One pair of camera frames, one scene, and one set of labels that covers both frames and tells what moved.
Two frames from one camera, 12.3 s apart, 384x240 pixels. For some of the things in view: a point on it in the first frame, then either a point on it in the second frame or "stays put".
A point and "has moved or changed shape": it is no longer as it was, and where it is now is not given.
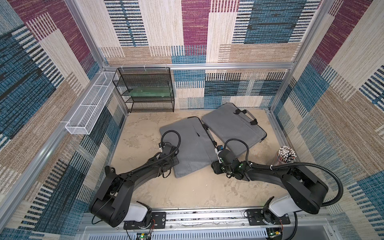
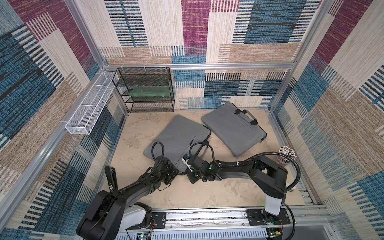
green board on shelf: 150,91 stays put
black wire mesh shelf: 146,89 stays put
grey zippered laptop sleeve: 196,149 has moved or changed shape
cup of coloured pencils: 286,155 stays put
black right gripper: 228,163 to 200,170
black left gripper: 176,161 to 174,172
